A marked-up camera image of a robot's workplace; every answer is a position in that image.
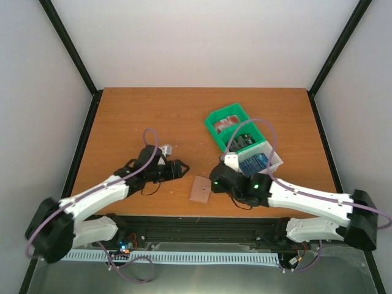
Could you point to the red white card stack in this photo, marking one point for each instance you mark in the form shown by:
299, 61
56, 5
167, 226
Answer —
225, 123

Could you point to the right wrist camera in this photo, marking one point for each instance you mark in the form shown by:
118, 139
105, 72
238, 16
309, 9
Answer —
231, 160

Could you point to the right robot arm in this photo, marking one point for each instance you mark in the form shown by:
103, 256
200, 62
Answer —
350, 218

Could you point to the green bin with red cards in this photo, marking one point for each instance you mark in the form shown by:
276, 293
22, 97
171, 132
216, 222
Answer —
214, 116

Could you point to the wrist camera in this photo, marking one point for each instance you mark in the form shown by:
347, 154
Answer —
166, 150
231, 160

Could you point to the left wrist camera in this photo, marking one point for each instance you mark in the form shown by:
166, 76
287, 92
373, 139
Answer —
166, 150

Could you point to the left electronics board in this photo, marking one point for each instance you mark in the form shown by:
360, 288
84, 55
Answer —
128, 244

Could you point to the green bin with black cards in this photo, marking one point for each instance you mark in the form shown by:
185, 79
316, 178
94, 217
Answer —
224, 137

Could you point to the left black corner post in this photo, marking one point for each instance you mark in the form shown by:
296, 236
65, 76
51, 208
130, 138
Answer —
58, 25

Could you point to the right black corner post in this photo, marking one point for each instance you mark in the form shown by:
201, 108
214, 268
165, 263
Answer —
345, 35

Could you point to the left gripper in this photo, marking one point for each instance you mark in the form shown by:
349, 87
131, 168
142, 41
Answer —
174, 173

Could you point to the black corner post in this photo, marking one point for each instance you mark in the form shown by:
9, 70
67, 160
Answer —
58, 25
345, 35

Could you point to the light blue cable duct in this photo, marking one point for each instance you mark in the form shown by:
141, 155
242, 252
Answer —
200, 258

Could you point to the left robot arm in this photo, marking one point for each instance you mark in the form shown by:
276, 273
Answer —
92, 202

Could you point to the right connector plug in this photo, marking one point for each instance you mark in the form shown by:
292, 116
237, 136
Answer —
293, 262

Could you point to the white bin with blue cards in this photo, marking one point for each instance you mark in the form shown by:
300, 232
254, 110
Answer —
266, 148

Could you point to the black card stack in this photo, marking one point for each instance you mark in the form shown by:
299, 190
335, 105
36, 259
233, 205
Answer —
240, 142

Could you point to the black aluminium frame rail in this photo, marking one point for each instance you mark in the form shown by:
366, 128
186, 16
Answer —
261, 233

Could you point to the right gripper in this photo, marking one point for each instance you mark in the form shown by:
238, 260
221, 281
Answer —
216, 188

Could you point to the blue card stack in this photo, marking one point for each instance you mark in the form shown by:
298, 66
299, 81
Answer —
250, 165

